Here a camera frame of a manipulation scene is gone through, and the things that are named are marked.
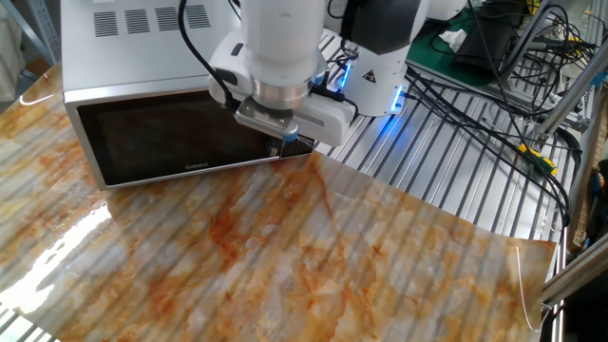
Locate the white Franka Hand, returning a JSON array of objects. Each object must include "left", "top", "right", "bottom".
[{"left": 207, "top": 30, "right": 357, "bottom": 147}]

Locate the black glass microwave door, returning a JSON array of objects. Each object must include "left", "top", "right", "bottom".
[{"left": 66, "top": 89, "right": 282, "bottom": 190}]

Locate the silver microwave oven body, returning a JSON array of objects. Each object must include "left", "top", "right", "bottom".
[{"left": 60, "top": 0, "right": 317, "bottom": 191}]

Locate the green cutting mat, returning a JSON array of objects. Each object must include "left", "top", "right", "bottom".
[{"left": 407, "top": 0, "right": 542, "bottom": 89}]

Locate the orange marble pattern mat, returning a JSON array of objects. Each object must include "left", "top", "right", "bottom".
[{"left": 0, "top": 64, "right": 557, "bottom": 342}]

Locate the crumpled white tissue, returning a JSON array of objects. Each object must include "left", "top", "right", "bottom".
[{"left": 437, "top": 28, "right": 469, "bottom": 53}]

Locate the black device box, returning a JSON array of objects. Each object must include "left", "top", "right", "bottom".
[{"left": 450, "top": 0, "right": 528, "bottom": 72}]

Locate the thin grey metal pole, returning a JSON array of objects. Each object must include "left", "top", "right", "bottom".
[{"left": 502, "top": 0, "right": 555, "bottom": 77}]

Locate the long aluminium profile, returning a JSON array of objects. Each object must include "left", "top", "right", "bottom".
[{"left": 531, "top": 47, "right": 608, "bottom": 143}]

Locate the tan cardboard panel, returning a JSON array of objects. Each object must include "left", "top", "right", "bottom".
[{"left": 567, "top": 89, "right": 608, "bottom": 253}]

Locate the short aluminium profile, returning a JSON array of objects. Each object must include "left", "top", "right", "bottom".
[{"left": 541, "top": 239, "right": 608, "bottom": 305}]

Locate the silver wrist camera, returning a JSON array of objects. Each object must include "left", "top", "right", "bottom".
[{"left": 235, "top": 97, "right": 301, "bottom": 143}]

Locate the black camera cable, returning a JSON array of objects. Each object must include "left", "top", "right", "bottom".
[{"left": 177, "top": 0, "right": 237, "bottom": 113}]

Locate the yellow black handled screwdriver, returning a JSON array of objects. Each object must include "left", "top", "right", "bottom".
[{"left": 482, "top": 116, "right": 560, "bottom": 176}]

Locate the black cable bundle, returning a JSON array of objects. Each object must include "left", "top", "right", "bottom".
[{"left": 403, "top": 0, "right": 599, "bottom": 229}]

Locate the grey perforated shelf post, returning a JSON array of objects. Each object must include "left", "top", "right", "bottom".
[{"left": 26, "top": 0, "right": 62, "bottom": 66}]

